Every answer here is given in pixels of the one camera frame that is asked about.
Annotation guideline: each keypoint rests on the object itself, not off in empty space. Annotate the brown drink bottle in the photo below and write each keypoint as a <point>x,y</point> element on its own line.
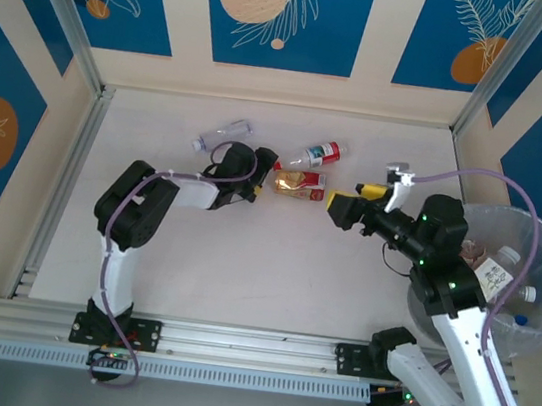
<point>474,250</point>

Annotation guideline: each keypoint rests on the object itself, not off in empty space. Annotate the clear bottle with green cap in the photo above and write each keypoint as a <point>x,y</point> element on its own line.
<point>228,131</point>

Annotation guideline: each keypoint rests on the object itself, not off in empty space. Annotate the clear square bottle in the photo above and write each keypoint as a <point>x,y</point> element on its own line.
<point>492,282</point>

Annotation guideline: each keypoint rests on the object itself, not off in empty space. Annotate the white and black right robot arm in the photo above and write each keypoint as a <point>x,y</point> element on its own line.
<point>459,335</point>

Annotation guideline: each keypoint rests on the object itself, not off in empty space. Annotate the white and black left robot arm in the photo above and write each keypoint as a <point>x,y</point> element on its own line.
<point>121,283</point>

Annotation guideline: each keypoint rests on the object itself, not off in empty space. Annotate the grey round waste bin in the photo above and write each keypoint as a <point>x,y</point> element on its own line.
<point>418,322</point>

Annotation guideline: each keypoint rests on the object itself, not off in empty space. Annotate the small circuit board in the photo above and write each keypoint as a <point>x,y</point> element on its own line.
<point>105,357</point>
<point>381,404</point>

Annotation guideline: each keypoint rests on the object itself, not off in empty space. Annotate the aluminium side rail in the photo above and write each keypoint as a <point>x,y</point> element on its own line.
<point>460,164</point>
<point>76,160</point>

